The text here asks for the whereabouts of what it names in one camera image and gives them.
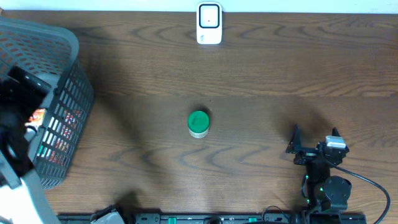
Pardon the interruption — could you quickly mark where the green lidded jar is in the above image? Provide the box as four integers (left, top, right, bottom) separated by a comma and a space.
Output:
187, 110, 210, 139

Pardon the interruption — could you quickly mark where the red Top candy bar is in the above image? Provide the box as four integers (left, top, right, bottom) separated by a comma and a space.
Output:
36, 108, 85, 167

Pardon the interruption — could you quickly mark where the black right camera cable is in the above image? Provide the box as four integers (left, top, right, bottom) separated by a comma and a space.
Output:
320, 149, 392, 224

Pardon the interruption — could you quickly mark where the orange juice carton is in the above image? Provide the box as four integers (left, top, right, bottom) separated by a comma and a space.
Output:
25, 108, 47, 132

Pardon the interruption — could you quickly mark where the grey plastic basket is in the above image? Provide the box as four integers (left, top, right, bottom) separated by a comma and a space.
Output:
1, 17, 94, 189

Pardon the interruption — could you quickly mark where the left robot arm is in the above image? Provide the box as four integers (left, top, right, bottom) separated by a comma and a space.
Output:
1, 66, 59, 223

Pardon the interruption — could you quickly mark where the white barcode scanner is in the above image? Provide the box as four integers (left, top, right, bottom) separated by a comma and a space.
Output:
196, 1, 223, 45

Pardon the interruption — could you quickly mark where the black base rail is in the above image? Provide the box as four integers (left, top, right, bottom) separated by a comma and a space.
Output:
57, 212, 368, 224

